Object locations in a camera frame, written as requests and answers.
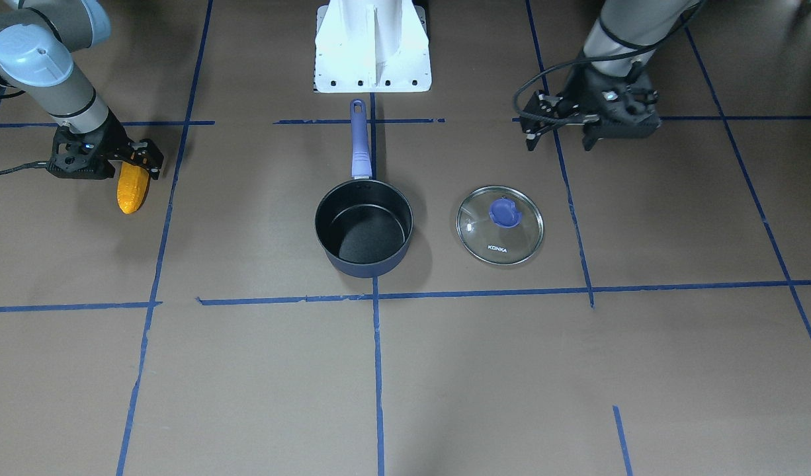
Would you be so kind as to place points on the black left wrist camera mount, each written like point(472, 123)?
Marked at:
point(626, 106)

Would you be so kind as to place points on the dark blue saucepan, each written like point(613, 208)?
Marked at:
point(364, 225)

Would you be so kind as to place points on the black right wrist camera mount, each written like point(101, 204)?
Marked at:
point(78, 156)

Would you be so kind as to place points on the yellow toy corn cob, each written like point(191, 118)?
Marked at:
point(132, 188)

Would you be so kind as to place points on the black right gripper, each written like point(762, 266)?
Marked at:
point(116, 139)

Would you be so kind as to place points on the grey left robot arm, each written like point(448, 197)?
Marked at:
point(625, 32)

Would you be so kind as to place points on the glass pot lid blue knob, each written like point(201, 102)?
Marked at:
point(500, 225)

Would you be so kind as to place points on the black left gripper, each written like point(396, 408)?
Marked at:
point(579, 92)

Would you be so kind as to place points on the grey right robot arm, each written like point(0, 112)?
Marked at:
point(37, 42)

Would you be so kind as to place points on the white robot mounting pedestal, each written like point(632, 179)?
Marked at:
point(372, 47)

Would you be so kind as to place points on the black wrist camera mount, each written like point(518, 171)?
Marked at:
point(626, 106)
point(78, 156)

